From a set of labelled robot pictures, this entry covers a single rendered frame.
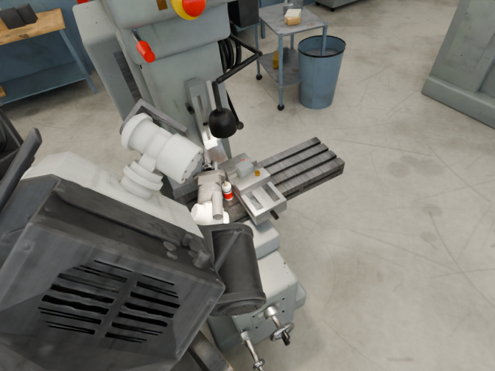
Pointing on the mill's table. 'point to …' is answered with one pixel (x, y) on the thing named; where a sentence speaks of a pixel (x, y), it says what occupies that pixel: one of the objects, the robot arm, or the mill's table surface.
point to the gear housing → (177, 33)
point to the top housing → (144, 12)
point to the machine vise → (273, 202)
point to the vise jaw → (251, 182)
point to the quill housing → (183, 72)
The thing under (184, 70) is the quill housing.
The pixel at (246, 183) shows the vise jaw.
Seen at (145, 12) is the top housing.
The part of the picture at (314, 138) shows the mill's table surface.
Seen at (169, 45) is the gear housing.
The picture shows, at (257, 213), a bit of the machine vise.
